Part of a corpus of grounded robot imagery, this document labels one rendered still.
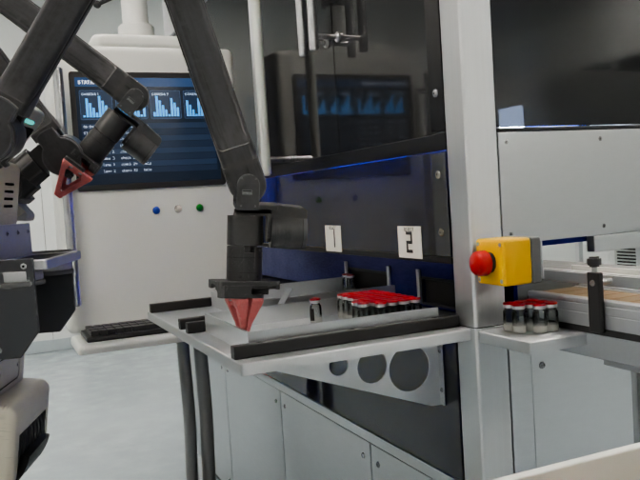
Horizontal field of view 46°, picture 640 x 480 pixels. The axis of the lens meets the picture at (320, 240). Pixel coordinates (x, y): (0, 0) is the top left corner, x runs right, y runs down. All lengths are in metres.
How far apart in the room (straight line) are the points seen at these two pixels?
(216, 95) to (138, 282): 0.99
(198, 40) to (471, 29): 0.44
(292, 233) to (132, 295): 0.95
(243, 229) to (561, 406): 0.64
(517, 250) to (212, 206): 1.12
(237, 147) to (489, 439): 0.63
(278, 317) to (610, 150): 0.68
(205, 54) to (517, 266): 0.57
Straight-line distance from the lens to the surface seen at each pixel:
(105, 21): 6.86
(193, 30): 1.18
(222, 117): 1.17
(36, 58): 1.19
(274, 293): 1.80
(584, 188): 1.40
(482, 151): 1.27
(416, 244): 1.39
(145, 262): 2.07
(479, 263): 1.18
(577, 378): 1.43
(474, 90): 1.27
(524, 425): 1.36
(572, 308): 1.25
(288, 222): 1.19
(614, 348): 1.19
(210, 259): 2.12
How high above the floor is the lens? 1.11
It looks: 3 degrees down
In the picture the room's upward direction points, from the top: 4 degrees counter-clockwise
